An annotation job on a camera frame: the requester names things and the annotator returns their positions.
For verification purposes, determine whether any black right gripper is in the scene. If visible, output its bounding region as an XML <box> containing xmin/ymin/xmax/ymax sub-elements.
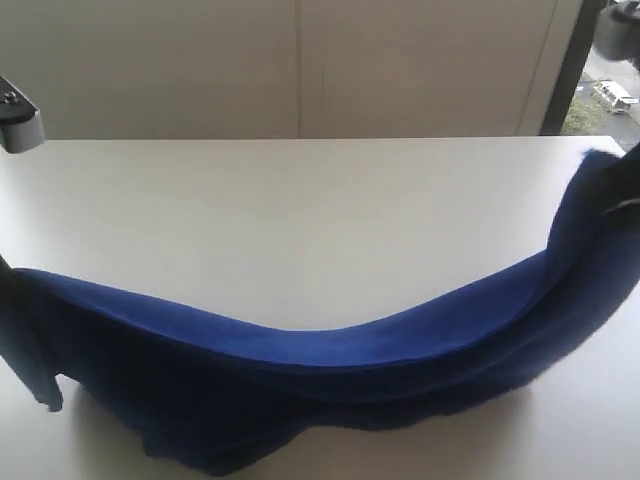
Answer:
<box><xmin>600</xmin><ymin>149</ymin><xmax>639</xmax><ymax>215</ymax></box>

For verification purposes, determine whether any blue microfiber towel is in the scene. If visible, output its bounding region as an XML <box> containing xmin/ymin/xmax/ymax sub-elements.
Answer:
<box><xmin>1</xmin><ymin>150</ymin><xmax>639</xmax><ymax>476</ymax></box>

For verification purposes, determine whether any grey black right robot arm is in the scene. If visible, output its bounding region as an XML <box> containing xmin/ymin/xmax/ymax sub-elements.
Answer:
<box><xmin>593</xmin><ymin>1</ymin><xmax>639</xmax><ymax>215</ymax></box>

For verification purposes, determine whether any white van outside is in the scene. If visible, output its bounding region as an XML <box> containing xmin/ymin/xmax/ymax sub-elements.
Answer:
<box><xmin>594</xmin><ymin>80</ymin><xmax>639</xmax><ymax>114</ymax></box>

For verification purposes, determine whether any dark window frame post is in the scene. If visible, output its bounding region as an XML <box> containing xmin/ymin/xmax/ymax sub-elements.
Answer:
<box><xmin>539</xmin><ymin>0</ymin><xmax>606</xmax><ymax>136</ymax></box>

